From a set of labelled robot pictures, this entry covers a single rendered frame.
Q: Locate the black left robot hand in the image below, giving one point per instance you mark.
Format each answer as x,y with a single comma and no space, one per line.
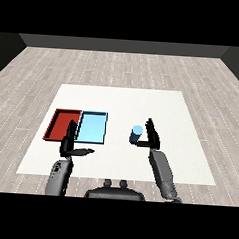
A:
68,145

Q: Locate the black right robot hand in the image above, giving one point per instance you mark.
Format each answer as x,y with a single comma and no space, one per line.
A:
152,137

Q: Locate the small blue can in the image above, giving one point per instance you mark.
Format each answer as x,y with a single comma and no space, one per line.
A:
136,134

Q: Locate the red shallow open box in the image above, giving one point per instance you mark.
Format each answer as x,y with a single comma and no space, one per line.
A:
60,125

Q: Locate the light blue shallow open box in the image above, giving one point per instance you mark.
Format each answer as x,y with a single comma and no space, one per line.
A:
91,127

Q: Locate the dark grey robot body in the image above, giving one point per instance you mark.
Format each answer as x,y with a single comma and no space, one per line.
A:
115,192

